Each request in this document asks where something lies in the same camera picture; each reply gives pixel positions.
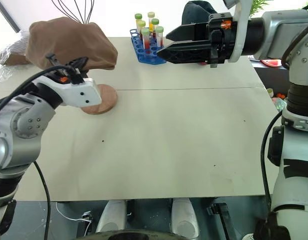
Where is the red and white dish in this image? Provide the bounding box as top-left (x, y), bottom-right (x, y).
top-left (260, 58), bottom-right (282, 68)

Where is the black table clamp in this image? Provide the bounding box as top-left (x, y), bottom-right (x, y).
top-left (206, 202), bottom-right (237, 240)

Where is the black wire stand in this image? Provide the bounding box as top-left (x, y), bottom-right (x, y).
top-left (51, 0), bottom-right (96, 25)

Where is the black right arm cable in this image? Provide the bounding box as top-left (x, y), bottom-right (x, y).
top-left (259, 23), bottom-right (308, 213)

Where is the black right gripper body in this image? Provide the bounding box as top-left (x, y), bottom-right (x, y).
top-left (207, 12), bottom-right (239, 69)

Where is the dark navy cap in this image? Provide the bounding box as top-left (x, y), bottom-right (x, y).
top-left (181, 0), bottom-right (220, 27)

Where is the green capped red test tube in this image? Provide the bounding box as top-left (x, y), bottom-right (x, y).
top-left (155, 25), bottom-right (165, 49)
top-left (141, 27), bottom-right (150, 51)
top-left (151, 18), bottom-right (160, 38)

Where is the round wooden hat stand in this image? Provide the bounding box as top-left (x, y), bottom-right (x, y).
top-left (81, 84), bottom-right (118, 116)

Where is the white robot left foot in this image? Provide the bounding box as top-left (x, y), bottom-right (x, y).
top-left (95, 199), bottom-right (127, 234)

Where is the white robot right foot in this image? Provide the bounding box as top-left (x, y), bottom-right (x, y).
top-left (170, 197), bottom-right (201, 239)

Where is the green artificial plant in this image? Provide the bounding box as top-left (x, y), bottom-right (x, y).
top-left (251, 0), bottom-right (272, 19)

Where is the black side box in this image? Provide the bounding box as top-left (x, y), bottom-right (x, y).
top-left (249, 59), bottom-right (291, 101)

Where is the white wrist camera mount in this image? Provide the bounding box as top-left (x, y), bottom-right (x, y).
top-left (33, 74), bottom-right (103, 109)
top-left (223, 0), bottom-right (254, 63)

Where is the blue test tube rack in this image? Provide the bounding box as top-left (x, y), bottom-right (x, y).
top-left (129, 28), bottom-right (167, 65)

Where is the white robot foot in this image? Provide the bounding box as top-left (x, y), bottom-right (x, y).
top-left (170, 197), bottom-right (201, 239)
top-left (95, 199), bottom-right (127, 234)

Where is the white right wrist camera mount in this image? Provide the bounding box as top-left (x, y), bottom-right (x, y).
top-left (223, 0), bottom-right (254, 63)

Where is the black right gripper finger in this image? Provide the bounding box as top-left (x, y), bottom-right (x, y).
top-left (165, 23), bottom-right (209, 42)
top-left (156, 40), bottom-right (212, 65)

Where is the brown fabric cap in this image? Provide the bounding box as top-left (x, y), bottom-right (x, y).
top-left (25, 16), bottom-right (119, 72)

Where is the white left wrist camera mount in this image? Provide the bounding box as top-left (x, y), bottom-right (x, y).
top-left (33, 74), bottom-right (103, 109)

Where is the thin white floor cable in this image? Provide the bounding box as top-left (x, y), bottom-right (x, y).
top-left (55, 201), bottom-right (95, 234)

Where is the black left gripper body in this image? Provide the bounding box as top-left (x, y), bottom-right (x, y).
top-left (59, 57), bottom-right (90, 79)

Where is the crumpled white plastic bag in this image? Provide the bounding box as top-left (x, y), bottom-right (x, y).
top-left (0, 29), bottom-right (32, 67)

